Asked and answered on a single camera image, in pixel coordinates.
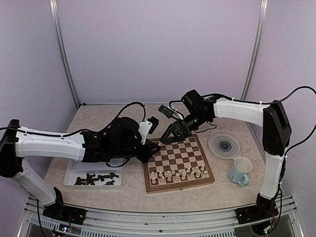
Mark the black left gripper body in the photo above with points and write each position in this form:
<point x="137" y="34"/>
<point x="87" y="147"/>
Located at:
<point x="123" y="151"/>

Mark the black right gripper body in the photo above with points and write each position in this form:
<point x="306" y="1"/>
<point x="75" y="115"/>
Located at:
<point x="196" y="123"/>

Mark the white chess king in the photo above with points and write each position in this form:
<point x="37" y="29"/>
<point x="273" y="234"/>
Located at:
<point x="177" y="177"/>

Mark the white chess queen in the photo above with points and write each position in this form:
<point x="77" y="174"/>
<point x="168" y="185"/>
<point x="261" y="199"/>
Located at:
<point x="183" y="175"/>

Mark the white chess corner rook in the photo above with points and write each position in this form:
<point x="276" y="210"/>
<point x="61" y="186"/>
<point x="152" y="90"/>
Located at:
<point x="204" y="174"/>

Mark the white plastic divided tray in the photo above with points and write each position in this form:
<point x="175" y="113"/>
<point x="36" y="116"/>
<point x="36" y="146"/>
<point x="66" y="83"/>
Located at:
<point x="80" y="169"/>

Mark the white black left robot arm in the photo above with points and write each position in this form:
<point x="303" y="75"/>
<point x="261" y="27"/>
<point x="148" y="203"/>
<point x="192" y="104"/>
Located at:
<point x="19" y="142"/>

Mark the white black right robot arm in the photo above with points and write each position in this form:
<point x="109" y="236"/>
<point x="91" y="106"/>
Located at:
<point x="270" y="117"/>

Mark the wooden chess board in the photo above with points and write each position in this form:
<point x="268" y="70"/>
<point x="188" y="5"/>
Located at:
<point x="178" y="156"/>

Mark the dark chess pieces pile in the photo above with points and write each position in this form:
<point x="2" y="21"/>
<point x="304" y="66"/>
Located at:
<point x="92" y="179"/>

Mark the blue spiral ceramic plate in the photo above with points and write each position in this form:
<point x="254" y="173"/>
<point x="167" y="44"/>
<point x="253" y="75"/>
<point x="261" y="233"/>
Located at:
<point x="224" y="145"/>

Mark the light blue ceramic mug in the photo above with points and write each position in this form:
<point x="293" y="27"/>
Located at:
<point x="240" y="170"/>

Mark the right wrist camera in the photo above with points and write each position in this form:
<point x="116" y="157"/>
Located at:
<point x="171" y="112"/>

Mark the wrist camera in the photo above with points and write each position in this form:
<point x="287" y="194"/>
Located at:
<point x="147" y="127"/>
<point x="171" y="112"/>

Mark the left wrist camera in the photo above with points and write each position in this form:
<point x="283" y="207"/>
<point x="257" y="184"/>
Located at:
<point x="147" y="127"/>

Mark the rear aluminium frame rail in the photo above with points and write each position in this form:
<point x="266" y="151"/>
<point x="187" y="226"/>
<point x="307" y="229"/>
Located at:
<point x="123" y="103"/>

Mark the right aluminium frame post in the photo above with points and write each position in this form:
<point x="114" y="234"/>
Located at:
<point x="256" y="48"/>

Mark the aluminium frame post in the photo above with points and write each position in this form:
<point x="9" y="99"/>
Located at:
<point x="62" y="51"/>
<point x="256" y="48"/>

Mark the front aluminium rail base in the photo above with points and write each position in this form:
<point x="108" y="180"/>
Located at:
<point x="213" y="223"/>

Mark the left aluminium frame post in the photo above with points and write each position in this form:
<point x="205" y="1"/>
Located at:
<point x="62" y="51"/>

